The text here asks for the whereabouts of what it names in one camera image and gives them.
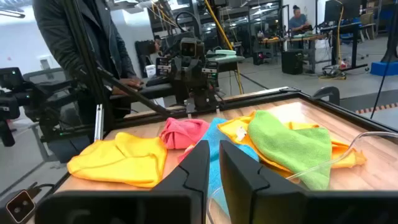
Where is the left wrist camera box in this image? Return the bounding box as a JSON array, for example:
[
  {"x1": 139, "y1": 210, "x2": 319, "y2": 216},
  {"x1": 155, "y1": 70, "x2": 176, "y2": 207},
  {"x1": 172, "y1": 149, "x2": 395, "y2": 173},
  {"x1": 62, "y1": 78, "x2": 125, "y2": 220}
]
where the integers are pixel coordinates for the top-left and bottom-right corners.
[{"x1": 180, "y1": 37, "x2": 197, "y2": 57}]

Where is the blue foam block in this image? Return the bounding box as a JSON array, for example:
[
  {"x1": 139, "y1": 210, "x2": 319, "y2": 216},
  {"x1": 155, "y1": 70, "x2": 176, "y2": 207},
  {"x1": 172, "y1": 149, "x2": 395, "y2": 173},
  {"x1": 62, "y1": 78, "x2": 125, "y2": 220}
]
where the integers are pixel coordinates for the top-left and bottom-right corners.
[{"x1": 369, "y1": 60, "x2": 398, "y2": 77}]

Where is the wooden work table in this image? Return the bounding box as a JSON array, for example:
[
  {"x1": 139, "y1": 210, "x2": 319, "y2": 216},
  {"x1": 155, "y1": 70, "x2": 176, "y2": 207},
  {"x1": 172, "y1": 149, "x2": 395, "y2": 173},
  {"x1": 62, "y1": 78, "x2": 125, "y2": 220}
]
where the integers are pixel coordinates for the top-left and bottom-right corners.
[{"x1": 260, "y1": 32, "x2": 327, "y2": 65}]

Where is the black table clamp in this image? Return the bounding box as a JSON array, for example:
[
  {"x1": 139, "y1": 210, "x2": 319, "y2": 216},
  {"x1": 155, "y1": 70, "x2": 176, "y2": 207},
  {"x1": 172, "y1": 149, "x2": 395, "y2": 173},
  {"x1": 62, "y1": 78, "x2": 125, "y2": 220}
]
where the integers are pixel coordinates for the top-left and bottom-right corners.
[{"x1": 312, "y1": 86, "x2": 341, "y2": 106}]

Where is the black floor stand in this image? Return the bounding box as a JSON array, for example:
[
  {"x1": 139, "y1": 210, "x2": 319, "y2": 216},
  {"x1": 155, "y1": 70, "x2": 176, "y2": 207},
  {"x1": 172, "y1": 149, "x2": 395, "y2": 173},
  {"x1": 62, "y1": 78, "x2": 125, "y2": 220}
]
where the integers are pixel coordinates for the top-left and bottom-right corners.
[{"x1": 381, "y1": 0, "x2": 398, "y2": 63}]

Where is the mint green stapler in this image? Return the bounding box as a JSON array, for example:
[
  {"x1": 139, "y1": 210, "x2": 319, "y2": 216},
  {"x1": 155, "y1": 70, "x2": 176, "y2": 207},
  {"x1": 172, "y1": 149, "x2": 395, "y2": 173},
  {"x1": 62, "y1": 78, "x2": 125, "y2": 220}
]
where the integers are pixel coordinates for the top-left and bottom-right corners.
[{"x1": 214, "y1": 49, "x2": 238, "y2": 61}]

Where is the clear plastic bin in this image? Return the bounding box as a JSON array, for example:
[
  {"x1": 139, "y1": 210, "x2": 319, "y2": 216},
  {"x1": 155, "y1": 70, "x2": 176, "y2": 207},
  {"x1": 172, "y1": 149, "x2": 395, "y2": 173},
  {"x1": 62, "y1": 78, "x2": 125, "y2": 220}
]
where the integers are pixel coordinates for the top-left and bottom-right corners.
[{"x1": 206, "y1": 131, "x2": 398, "y2": 224}]

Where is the silver metal bracket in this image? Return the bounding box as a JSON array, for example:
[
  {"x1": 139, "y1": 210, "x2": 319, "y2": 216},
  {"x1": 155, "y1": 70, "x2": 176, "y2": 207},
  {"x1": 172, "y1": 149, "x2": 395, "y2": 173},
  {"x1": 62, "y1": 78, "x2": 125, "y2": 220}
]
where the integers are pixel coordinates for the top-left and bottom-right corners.
[{"x1": 94, "y1": 104, "x2": 104, "y2": 142}]

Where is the black standing desk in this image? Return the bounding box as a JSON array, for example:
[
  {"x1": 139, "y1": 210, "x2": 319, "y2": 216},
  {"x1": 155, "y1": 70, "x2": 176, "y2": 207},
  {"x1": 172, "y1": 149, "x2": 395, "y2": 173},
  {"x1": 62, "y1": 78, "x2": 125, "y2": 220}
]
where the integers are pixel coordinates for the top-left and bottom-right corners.
[{"x1": 320, "y1": 21, "x2": 377, "y2": 72}]

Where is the person's hand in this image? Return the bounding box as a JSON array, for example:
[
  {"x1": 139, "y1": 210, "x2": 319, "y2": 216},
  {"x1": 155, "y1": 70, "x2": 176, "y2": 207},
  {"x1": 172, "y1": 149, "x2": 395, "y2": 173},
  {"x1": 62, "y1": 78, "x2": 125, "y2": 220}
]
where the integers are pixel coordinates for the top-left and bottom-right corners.
[{"x1": 119, "y1": 77, "x2": 144, "y2": 91}]

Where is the blue microfiber towel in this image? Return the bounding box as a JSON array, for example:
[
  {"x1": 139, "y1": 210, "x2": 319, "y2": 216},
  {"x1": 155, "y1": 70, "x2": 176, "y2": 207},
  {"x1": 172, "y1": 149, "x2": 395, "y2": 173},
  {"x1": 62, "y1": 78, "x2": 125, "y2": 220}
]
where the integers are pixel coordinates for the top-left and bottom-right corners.
[{"x1": 201, "y1": 117, "x2": 259, "y2": 217}]

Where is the pink microfiber towel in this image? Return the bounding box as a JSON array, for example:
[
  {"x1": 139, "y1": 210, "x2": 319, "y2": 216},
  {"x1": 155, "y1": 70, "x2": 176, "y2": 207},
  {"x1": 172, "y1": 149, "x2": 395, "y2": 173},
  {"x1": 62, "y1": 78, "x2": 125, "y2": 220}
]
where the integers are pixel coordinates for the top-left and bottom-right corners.
[
  {"x1": 177, "y1": 143, "x2": 197, "y2": 163},
  {"x1": 159, "y1": 117, "x2": 211, "y2": 151}
]

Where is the small table camera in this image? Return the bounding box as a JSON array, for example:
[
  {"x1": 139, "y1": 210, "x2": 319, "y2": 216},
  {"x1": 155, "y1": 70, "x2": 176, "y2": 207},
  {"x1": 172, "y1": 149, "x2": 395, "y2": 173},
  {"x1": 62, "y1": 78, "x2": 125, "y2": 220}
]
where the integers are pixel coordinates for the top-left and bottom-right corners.
[{"x1": 0, "y1": 188, "x2": 37, "y2": 224}]

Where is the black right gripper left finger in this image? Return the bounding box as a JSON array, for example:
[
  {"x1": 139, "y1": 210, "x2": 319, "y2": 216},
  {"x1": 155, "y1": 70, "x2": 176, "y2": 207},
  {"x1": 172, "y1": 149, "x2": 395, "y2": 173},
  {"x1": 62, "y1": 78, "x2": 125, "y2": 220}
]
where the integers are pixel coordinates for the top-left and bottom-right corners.
[{"x1": 152, "y1": 139, "x2": 211, "y2": 191}]

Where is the green microfiber towel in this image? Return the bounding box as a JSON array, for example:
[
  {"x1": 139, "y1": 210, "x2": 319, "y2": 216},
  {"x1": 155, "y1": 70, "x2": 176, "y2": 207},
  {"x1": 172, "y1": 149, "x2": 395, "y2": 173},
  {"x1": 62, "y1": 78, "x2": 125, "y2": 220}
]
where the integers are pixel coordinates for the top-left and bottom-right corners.
[{"x1": 247, "y1": 110, "x2": 333, "y2": 191}]

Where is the orange microfiber towel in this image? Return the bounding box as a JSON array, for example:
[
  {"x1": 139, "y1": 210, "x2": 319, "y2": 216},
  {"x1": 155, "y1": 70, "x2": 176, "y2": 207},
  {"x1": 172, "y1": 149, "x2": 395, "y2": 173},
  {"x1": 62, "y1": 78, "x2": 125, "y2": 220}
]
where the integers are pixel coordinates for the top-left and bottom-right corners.
[{"x1": 216, "y1": 111, "x2": 368, "y2": 180}]

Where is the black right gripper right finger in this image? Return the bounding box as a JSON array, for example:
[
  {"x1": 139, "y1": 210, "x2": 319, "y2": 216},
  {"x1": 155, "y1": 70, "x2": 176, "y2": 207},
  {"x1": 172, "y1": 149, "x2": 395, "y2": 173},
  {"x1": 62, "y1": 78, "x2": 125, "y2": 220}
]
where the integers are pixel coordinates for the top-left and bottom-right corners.
[{"x1": 220, "y1": 139, "x2": 307, "y2": 192}]

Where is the black office chair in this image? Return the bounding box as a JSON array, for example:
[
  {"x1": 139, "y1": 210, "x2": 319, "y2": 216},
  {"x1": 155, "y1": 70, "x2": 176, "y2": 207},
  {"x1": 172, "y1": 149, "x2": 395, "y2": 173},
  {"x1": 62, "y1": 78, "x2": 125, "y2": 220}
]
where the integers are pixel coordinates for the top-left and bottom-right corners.
[{"x1": 0, "y1": 67, "x2": 78, "y2": 149}]

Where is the black mat with striped edge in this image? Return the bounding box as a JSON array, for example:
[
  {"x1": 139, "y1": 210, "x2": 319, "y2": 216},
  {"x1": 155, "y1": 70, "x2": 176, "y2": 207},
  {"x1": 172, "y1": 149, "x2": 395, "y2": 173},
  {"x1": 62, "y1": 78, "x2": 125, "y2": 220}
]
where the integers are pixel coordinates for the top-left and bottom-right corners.
[{"x1": 340, "y1": 90, "x2": 398, "y2": 114}]

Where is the yellow microfiber towel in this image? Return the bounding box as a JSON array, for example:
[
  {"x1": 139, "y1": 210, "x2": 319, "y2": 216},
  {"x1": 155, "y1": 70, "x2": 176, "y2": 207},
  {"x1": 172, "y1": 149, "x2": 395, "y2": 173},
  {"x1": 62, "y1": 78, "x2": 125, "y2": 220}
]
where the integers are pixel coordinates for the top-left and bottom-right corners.
[{"x1": 67, "y1": 131, "x2": 169, "y2": 189}]

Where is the black computer tower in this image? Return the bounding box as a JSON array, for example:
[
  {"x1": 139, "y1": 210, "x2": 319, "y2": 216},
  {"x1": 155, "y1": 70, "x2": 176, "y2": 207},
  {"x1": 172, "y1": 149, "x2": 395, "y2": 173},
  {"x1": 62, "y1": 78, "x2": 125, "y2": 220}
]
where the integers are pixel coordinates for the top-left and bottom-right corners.
[{"x1": 281, "y1": 49, "x2": 305, "y2": 75}]

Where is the black computer monitor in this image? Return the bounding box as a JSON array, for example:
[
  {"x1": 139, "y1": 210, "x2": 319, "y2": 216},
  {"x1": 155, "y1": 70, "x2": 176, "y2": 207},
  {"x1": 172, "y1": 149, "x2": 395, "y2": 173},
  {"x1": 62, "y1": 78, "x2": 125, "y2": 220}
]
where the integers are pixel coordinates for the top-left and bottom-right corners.
[{"x1": 324, "y1": 0, "x2": 363, "y2": 23}]

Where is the yellow hanging cable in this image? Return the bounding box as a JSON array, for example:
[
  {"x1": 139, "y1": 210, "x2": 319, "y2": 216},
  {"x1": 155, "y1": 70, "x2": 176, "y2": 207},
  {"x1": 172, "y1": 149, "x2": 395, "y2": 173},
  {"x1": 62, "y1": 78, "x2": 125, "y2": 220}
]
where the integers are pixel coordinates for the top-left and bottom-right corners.
[{"x1": 203, "y1": 0, "x2": 244, "y2": 95}]

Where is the person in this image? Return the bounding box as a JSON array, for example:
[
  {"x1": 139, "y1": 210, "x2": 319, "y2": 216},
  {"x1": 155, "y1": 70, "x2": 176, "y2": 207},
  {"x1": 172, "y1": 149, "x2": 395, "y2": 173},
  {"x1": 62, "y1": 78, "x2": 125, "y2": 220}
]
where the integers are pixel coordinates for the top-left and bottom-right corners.
[
  {"x1": 32, "y1": 0, "x2": 144, "y2": 125},
  {"x1": 153, "y1": 34, "x2": 163, "y2": 55},
  {"x1": 288, "y1": 4, "x2": 313, "y2": 35}
]

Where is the black hanging cable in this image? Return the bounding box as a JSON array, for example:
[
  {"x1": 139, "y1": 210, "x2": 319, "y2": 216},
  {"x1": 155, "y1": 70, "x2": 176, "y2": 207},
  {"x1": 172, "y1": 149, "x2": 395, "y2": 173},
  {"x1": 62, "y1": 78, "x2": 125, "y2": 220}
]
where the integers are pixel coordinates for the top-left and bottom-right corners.
[{"x1": 369, "y1": 2, "x2": 398, "y2": 119}]

